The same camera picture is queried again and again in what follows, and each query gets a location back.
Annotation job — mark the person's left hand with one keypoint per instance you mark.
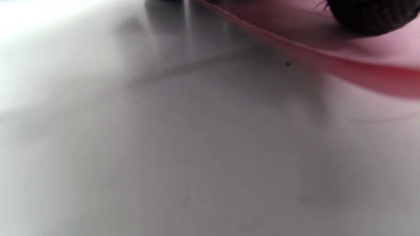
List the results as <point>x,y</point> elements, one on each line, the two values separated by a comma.
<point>374,16</point>

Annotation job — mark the pink paper sheet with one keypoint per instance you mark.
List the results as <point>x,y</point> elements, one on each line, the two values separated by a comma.
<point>361,72</point>

